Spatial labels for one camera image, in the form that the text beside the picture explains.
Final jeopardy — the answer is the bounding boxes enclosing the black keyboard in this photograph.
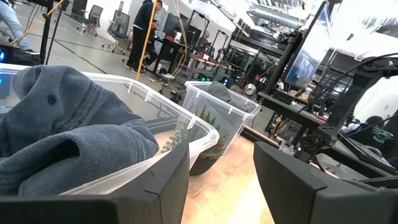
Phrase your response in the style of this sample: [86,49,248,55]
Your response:
[341,136,394,167]

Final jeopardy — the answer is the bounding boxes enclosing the green denim cap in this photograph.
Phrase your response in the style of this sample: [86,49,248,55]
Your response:
[203,80,259,113]

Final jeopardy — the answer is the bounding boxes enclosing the clear plastic storage bin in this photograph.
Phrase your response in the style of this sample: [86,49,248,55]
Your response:
[0,62,220,197]
[182,80,262,156]

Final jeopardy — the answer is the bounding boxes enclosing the wooden table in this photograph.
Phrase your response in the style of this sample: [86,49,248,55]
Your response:
[178,49,240,83]

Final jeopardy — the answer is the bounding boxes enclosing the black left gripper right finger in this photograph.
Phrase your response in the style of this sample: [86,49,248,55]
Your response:
[252,141,398,224]

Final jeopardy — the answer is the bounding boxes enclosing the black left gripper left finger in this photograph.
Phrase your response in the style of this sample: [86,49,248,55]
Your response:
[0,142,190,224]

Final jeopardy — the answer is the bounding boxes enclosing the black device with blue light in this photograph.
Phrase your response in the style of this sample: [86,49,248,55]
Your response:
[0,44,42,67]

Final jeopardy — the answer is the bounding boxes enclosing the grey office chair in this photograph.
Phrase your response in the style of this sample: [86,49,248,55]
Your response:
[101,9,131,56]
[79,4,104,35]

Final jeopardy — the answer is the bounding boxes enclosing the yellow extension cable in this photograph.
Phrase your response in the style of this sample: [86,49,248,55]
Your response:
[135,0,159,81]

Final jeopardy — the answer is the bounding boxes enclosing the black monitor stand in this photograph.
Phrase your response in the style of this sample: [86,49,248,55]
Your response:
[264,30,304,94]

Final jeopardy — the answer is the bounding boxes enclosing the computer monitor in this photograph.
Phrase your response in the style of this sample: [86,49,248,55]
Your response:
[281,1,333,91]

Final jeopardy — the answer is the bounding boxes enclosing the succulent plant in black pot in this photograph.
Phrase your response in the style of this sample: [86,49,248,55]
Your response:
[160,105,229,177]

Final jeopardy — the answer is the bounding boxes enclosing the black desk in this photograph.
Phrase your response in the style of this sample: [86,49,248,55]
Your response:
[152,37,190,78]

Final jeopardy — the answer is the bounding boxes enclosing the black tripod stand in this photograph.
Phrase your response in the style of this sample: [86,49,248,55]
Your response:
[39,0,69,65]

